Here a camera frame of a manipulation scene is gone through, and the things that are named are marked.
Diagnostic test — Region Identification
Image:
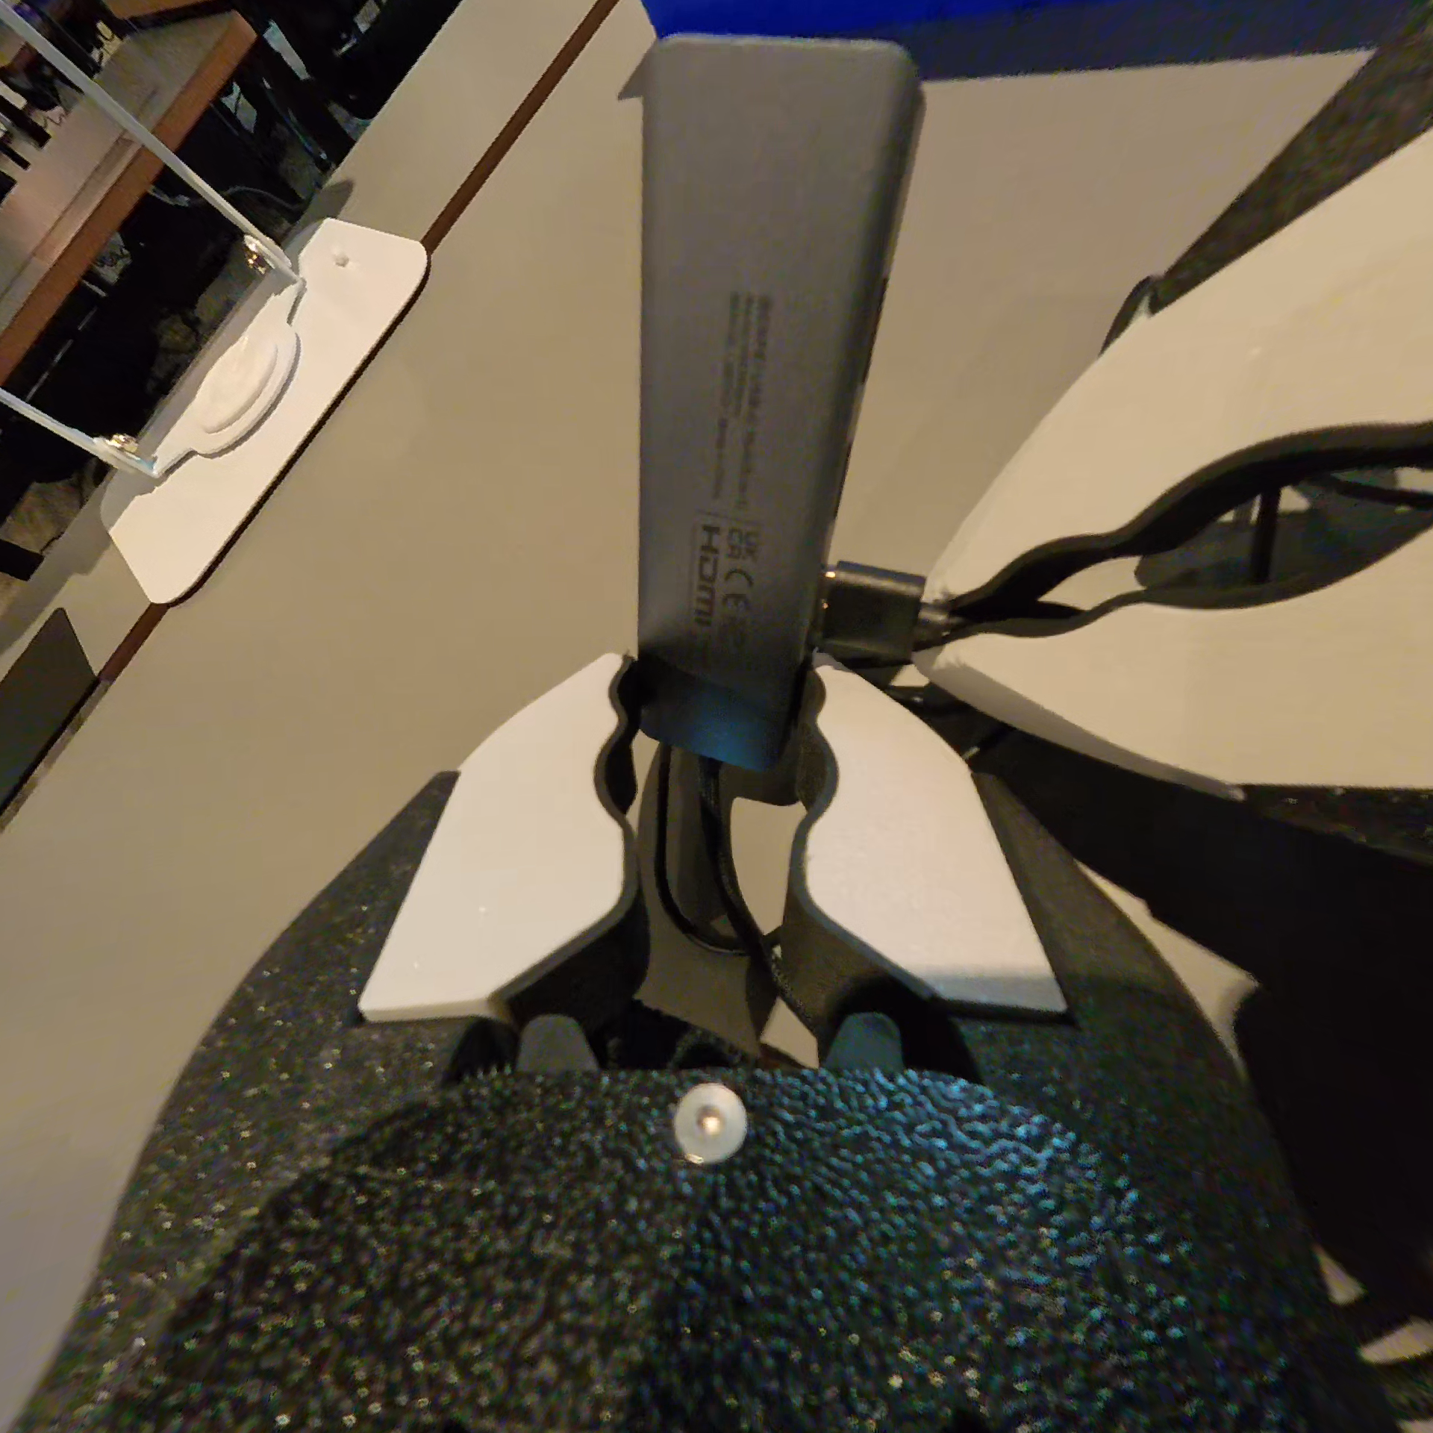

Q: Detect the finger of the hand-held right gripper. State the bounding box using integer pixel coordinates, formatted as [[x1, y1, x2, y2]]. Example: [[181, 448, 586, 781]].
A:
[[927, 139, 1433, 612], [913, 537, 1433, 803]]

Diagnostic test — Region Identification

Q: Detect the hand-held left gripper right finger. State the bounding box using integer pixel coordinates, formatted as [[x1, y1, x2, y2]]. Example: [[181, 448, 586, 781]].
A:
[[783, 654, 1072, 1067]]

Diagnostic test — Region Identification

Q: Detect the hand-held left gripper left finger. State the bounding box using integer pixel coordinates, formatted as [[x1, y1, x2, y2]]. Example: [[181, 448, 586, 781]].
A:
[[359, 654, 647, 1067]]

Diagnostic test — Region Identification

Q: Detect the black usb cable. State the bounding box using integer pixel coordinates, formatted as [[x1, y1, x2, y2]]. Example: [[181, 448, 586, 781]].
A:
[[647, 475, 1285, 955]]

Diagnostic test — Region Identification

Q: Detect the blue plastic bin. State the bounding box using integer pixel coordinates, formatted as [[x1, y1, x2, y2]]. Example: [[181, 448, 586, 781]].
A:
[[650, 0, 1386, 52]]

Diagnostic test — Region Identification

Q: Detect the grey usb hub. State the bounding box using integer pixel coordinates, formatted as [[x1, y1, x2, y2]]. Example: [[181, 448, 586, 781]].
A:
[[630, 33, 927, 775]]

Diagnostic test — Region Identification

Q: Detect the long grey desk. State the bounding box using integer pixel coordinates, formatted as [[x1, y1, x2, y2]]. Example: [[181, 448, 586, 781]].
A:
[[0, 0, 260, 376]]

